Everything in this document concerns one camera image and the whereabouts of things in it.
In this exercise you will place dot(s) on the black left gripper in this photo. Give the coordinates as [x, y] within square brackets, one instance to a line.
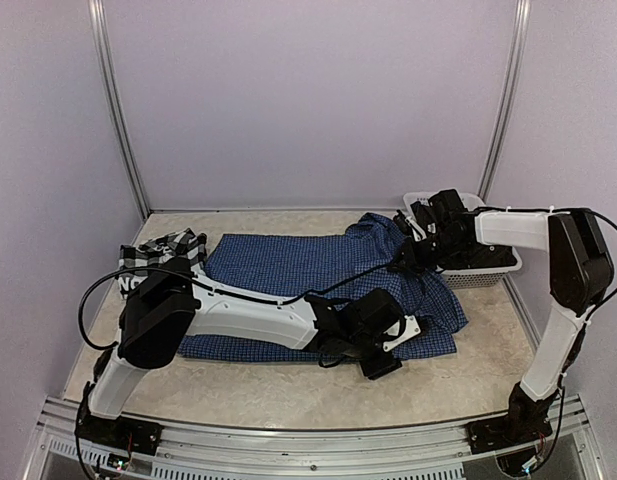
[374, 371]

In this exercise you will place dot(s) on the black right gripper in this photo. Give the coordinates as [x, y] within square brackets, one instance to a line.
[414, 259]

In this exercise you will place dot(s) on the blue checked long sleeve shirt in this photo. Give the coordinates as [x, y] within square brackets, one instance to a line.
[344, 267]

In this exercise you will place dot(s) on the white plastic laundry basket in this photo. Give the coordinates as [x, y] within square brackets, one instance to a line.
[470, 277]

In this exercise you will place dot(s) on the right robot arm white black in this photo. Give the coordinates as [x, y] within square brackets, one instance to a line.
[580, 274]

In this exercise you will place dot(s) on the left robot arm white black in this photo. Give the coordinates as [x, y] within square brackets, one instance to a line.
[170, 305]

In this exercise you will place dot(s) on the dark striped shirt in basket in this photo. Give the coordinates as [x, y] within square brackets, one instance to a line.
[483, 255]

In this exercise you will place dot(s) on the folded black white plaid shirt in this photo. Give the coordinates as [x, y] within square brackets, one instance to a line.
[158, 251]

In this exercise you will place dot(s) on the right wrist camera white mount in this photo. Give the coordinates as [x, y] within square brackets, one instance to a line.
[409, 227]

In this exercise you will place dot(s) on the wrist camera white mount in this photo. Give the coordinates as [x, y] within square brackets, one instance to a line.
[409, 227]
[404, 330]

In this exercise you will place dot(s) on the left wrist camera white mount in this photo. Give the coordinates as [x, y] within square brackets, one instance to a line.
[404, 330]

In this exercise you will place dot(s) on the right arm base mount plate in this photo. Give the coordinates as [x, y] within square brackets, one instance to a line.
[500, 432]

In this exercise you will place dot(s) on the front aluminium rail frame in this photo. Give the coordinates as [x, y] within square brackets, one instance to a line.
[188, 450]

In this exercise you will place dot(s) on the right aluminium frame post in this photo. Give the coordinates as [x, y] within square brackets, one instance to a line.
[507, 98]

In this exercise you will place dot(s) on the aluminium frame post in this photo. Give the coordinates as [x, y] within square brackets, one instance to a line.
[507, 98]
[103, 48]

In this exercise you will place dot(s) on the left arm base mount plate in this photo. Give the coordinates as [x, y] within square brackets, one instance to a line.
[124, 433]

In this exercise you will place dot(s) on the left aluminium frame post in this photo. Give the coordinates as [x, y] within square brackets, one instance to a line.
[103, 48]

